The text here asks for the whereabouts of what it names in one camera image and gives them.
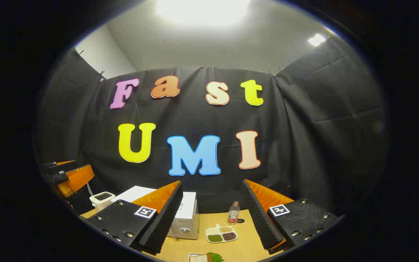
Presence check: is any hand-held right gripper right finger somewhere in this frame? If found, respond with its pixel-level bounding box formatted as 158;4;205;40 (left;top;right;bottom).
241;179;341;255

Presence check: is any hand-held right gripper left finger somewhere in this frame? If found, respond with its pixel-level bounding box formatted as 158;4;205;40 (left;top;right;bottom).
85;180;184;255

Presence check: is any white microwave oven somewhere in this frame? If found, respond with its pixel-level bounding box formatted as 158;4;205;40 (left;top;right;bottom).
111;186;199;240

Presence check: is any sandwich with lettuce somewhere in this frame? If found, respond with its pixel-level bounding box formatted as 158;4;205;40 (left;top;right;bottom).
191;252;224;262

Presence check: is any clear water bottle red label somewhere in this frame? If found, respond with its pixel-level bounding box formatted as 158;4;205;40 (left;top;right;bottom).
228;201;240;225

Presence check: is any white toaster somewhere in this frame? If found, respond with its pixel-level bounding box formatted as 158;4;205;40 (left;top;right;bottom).
89;191;116;212

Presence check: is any white divided bean dish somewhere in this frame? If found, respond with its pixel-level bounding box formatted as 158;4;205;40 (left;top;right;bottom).
205;224;238;243

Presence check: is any ceiling light panel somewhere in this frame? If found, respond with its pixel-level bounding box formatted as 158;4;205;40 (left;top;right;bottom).
308;33;326;47
157;0;250;24

